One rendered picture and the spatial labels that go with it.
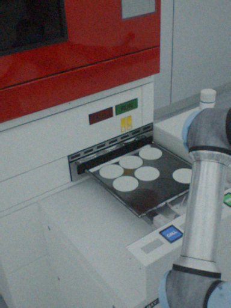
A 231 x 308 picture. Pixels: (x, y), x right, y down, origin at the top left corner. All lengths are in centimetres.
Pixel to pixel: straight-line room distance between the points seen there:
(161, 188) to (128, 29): 61
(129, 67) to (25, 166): 55
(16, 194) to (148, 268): 64
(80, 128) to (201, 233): 77
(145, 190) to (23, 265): 65
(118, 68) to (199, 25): 260
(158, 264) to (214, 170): 34
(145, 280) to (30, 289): 84
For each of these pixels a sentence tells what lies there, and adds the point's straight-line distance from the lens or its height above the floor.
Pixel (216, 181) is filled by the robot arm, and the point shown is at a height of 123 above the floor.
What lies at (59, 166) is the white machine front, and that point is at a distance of 155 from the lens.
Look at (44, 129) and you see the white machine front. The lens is 144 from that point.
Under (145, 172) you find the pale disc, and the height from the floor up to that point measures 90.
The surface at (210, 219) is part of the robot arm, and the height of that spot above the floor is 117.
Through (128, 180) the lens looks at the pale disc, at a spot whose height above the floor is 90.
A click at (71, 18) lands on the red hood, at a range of 133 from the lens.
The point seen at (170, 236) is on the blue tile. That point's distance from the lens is 118.
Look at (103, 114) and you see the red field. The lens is 156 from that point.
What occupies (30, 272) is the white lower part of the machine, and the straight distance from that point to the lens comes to 181.
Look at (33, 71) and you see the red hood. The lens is 130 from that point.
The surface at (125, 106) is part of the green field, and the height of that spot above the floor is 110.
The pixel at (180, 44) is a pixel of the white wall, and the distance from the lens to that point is 389.
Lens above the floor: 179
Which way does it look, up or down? 32 degrees down
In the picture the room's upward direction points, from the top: 3 degrees counter-clockwise
